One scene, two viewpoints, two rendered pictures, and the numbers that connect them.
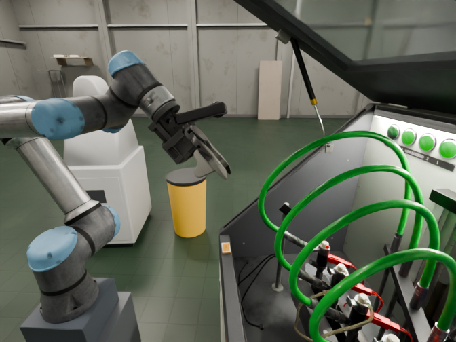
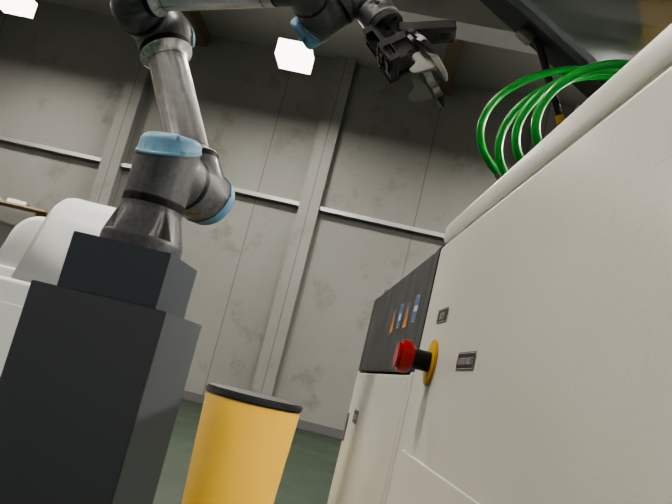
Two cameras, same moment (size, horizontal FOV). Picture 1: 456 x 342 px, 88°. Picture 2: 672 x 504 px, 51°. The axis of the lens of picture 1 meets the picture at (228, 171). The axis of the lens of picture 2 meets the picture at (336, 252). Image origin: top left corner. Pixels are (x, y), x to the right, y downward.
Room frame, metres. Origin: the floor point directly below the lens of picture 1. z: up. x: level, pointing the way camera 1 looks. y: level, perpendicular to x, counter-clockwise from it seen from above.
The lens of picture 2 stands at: (-0.75, 0.05, 0.76)
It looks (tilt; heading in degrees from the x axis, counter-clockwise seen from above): 10 degrees up; 4
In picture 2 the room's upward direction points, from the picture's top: 14 degrees clockwise
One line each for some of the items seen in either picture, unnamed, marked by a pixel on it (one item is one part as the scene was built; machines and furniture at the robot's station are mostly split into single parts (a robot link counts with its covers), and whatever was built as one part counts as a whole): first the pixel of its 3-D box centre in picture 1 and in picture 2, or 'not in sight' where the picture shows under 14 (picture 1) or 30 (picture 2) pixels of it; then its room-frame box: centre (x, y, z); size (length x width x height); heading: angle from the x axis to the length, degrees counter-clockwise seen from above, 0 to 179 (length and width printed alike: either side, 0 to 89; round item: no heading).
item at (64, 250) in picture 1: (59, 255); (166, 168); (0.53, 0.48, 1.07); 0.13 x 0.12 x 0.14; 163
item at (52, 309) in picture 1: (67, 288); (146, 226); (0.52, 0.48, 0.95); 0.15 x 0.15 x 0.10
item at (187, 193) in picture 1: (188, 203); (234, 473); (2.14, 0.41, 0.31); 0.40 x 0.40 x 0.63
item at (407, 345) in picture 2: not in sight; (413, 358); (0.02, -0.01, 0.80); 0.05 x 0.04 x 0.05; 5
